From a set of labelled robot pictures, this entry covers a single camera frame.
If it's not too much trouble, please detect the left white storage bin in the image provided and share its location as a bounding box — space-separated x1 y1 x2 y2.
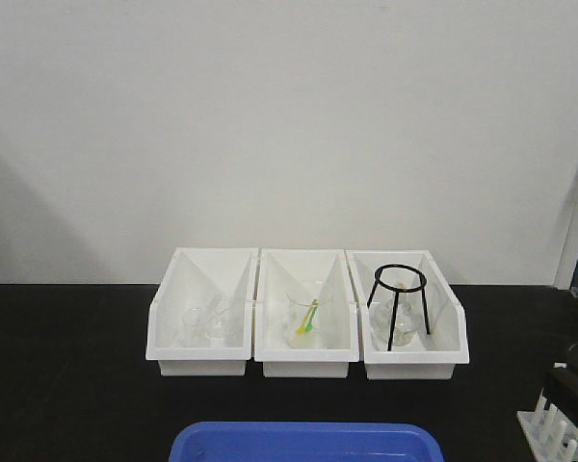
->
145 247 259 376

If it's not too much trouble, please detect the yellow plastic spatula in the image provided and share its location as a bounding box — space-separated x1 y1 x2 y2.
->
296 298 319 335

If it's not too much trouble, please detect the clear glass beaker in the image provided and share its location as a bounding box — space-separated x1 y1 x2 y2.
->
285 280 324 349

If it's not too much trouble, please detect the white test tube rack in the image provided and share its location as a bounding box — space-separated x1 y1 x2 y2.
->
516 363 578 461

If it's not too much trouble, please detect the small clear glassware pile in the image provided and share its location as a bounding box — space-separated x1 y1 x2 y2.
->
172 295 241 348

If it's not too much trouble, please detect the white storage bin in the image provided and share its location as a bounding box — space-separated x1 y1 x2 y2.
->
145 247 259 376
254 248 359 379
346 250 470 380

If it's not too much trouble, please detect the right white storage bin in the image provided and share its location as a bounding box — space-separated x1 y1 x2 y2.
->
346 250 470 380

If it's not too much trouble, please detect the clear glass flask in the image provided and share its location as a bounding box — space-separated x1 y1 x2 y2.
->
369 293 418 351

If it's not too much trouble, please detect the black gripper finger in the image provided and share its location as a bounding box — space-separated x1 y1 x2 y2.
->
544 339 578 447

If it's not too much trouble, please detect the black metal tripod stand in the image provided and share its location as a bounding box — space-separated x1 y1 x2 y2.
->
367 264 432 352

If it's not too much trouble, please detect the green plastic spatula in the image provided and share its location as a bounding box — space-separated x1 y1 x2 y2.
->
304 301 319 332

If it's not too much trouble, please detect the blue plastic tray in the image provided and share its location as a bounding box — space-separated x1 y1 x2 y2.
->
169 422 444 461

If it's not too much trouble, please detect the middle white storage bin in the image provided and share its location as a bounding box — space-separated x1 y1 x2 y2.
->
254 248 359 379

